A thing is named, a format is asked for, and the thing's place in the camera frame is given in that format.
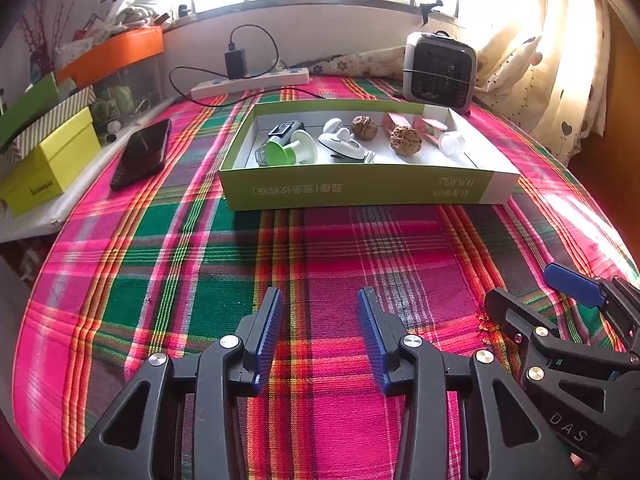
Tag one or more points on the cream heart print pillow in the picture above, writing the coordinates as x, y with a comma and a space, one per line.
505, 62

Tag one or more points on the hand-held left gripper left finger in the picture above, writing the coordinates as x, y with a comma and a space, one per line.
267, 340

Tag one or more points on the silver usb adapter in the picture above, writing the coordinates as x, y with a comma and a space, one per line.
369, 157

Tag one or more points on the large pink clip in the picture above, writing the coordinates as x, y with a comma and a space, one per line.
430, 126

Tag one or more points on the white side table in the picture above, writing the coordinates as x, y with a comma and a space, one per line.
30, 227

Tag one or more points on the black smartphone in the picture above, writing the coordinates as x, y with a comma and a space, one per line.
142, 152

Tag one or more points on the white power strip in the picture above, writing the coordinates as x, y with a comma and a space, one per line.
250, 84

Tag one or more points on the green mug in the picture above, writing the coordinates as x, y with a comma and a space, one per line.
118, 97

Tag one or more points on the red flower branches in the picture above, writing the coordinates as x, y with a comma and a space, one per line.
40, 35

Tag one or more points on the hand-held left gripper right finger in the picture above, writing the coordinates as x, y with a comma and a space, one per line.
375, 345

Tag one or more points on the green and white cardboard box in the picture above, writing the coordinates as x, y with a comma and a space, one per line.
350, 190

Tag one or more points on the white plastic bag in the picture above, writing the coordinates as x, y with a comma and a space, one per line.
132, 7

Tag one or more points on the black charger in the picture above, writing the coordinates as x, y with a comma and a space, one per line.
236, 64

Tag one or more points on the grey space heater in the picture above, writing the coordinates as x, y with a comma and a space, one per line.
440, 70

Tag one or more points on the clear white plastic jar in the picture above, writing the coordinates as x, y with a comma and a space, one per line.
452, 144

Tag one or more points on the cream heart print curtain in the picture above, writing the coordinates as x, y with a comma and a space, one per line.
565, 60

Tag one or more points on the small pink clip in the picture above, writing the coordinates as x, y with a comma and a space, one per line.
397, 121

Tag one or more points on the striped box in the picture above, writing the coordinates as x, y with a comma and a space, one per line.
55, 117

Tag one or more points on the brown walnut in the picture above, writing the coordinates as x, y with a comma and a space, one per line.
364, 127
406, 141

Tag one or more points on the floral pillow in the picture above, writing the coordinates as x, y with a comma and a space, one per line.
360, 62

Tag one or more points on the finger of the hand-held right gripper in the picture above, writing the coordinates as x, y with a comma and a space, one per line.
510, 310
572, 285

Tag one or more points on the yellow green box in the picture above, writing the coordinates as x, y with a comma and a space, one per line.
50, 170

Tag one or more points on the white plug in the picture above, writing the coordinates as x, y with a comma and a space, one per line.
280, 65

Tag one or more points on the small black device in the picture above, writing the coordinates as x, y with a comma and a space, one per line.
287, 129

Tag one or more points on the orange box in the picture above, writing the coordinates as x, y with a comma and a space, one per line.
112, 55

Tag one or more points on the pink green plaid blanket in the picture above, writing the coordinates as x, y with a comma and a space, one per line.
200, 270

